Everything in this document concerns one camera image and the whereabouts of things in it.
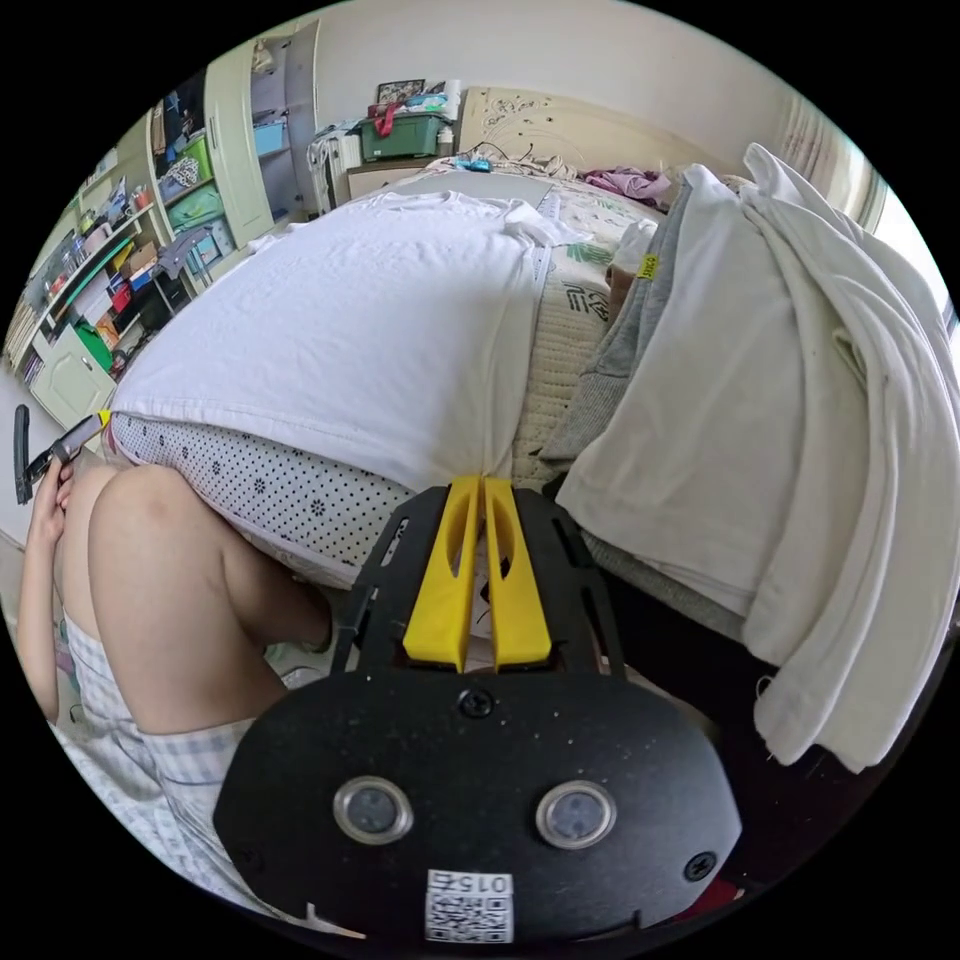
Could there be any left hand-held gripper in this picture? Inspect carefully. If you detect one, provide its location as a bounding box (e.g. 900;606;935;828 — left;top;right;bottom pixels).
22;408;115;490

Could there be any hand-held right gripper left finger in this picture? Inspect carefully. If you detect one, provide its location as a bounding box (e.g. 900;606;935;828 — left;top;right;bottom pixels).
402;474;482;673

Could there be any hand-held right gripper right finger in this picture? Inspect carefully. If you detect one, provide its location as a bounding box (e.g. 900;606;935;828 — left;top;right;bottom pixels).
482;475;557;673

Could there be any white short sleeve shirt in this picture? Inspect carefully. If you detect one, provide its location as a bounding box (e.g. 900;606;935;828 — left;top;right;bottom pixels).
110;190;595;494

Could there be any person's left forearm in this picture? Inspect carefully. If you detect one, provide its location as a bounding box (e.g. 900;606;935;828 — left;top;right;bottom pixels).
14;536;64;723

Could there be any person's left hand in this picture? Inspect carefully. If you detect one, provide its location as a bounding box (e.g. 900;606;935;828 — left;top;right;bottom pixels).
25;458;77;553

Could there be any open shelf with boxes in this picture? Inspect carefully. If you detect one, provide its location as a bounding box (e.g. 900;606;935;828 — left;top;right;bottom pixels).
0;170;198;393

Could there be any person's body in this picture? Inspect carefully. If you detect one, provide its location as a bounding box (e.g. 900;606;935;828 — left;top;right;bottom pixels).
44;463;340;913

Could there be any bed with woven mat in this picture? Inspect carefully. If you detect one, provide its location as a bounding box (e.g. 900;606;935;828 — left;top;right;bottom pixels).
104;85;751;595

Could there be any pile of clothes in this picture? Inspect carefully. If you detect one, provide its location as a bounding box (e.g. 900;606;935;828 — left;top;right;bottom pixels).
538;142;960;775

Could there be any pale green wardrobe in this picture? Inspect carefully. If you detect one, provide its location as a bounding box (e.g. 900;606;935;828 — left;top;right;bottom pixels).
146;20;324;250

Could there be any bedside cabinet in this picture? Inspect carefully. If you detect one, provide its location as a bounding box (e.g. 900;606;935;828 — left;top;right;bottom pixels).
343;155;451;202

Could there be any green storage crate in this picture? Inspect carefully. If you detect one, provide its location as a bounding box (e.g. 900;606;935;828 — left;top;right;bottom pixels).
358;112;445;163

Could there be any purple garment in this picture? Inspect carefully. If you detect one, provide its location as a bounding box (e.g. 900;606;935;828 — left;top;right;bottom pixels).
583;165;672;202

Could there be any curtain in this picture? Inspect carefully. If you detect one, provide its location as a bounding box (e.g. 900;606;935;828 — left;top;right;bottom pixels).
776;95;889;235

